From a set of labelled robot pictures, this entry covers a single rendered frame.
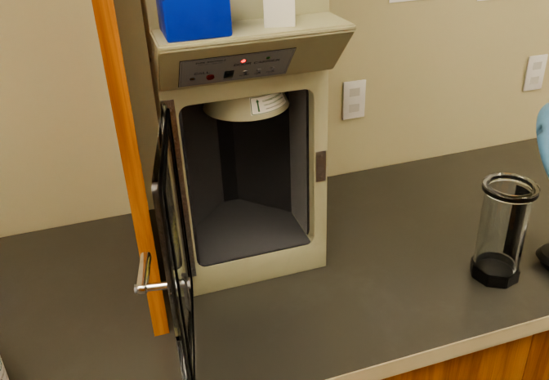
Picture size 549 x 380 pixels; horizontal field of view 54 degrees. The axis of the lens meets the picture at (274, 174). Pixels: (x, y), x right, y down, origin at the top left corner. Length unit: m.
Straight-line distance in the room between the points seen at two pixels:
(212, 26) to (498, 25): 1.12
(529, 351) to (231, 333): 0.64
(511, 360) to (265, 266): 0.56
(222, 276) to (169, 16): 0.59
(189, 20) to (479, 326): 0.78
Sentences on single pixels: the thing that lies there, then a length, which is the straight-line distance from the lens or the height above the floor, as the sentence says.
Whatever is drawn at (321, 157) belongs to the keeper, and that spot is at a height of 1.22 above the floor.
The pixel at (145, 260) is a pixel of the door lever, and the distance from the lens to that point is 0.87.
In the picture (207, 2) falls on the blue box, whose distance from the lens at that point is 0.83.
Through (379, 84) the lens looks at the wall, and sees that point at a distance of 1.62.
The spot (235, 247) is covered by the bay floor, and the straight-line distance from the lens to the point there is 1.20.
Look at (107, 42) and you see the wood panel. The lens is 0.85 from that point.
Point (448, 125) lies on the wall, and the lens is 1.80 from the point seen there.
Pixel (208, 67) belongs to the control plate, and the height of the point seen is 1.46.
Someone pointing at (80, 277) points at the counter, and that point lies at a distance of 1.33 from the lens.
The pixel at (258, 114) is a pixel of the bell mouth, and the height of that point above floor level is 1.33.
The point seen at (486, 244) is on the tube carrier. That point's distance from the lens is 1.21.
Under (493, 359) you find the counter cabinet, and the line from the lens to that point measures 1.28.
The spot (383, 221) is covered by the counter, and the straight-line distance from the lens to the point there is 1.42.
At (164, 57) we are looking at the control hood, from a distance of 0.84.
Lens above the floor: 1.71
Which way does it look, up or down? 28 degrees down
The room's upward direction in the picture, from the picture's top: 2 degrees counter-clockwise
